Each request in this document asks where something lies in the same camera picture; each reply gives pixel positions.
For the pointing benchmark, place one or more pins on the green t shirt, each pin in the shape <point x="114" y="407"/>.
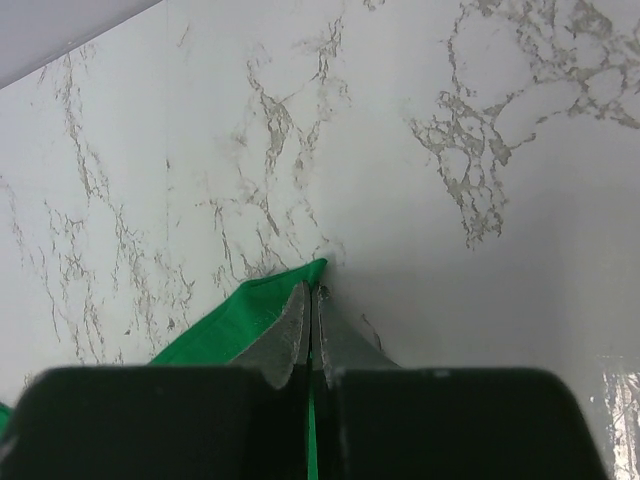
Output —
<point x="225" y="325"/>

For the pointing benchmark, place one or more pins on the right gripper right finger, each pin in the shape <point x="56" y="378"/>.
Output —
<point x="376" y="420"/>

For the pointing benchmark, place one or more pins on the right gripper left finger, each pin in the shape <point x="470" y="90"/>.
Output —
<point x="150" y="425"/>

